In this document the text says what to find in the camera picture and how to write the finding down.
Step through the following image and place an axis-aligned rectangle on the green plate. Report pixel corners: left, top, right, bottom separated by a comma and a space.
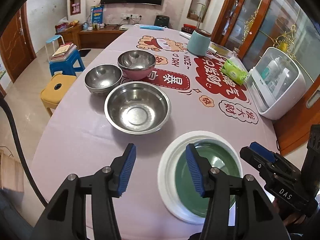
175, 140, 242, 218

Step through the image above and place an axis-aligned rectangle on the white paper plate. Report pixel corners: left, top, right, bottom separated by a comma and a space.
157, 131, 243, 224

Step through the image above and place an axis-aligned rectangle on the large steel bowl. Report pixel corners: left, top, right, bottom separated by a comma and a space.
104, 81, 171, 135

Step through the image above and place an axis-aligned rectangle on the small steel bowl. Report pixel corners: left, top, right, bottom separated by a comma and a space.
84, 64, 123, 96

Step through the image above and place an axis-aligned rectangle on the pink steel bowl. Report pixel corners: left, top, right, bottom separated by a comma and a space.
117, 50, 156, 81

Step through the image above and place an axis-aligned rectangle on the white sterilizer box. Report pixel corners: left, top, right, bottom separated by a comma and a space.
246, 47, 306, 121

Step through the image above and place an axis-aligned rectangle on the green tissue pack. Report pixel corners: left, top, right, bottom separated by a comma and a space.
221, 56, 248, 86

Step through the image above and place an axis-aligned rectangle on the printed pink tablecloth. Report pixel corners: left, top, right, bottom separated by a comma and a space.
31, 27, 277, 239

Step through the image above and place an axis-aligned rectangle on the yellow plastic stool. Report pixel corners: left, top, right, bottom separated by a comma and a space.
40, 73, 76, 116

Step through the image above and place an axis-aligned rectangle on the blue plastic stool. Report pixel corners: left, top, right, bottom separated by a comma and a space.
49, 49, 85, 76

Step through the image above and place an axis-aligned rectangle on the teal ceramic jar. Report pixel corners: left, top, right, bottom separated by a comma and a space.
187, 29, 211, 56

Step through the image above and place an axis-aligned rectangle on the stack of books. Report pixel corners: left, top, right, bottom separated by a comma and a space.
49, 43, 77, 62

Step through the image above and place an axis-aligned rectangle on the wooden tv cabinet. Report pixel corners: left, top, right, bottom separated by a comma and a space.
56, 24, 125, 49

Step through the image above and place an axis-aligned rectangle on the light blue stool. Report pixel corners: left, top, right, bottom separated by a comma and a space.
44, 34, 65, 61

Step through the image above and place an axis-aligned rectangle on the blue face mask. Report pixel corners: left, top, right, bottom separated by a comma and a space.
139, 24, 166, 31

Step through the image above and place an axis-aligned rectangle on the wooden door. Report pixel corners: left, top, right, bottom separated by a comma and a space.
1, 3, 36, 82

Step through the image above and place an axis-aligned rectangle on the black air fryer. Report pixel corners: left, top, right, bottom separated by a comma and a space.
154, 15, 170, 28

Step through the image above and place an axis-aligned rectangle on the blue poster box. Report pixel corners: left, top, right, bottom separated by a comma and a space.
91, 5, 104, 24

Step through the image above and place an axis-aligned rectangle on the black cable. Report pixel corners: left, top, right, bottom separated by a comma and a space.
0, 96, 48, 208

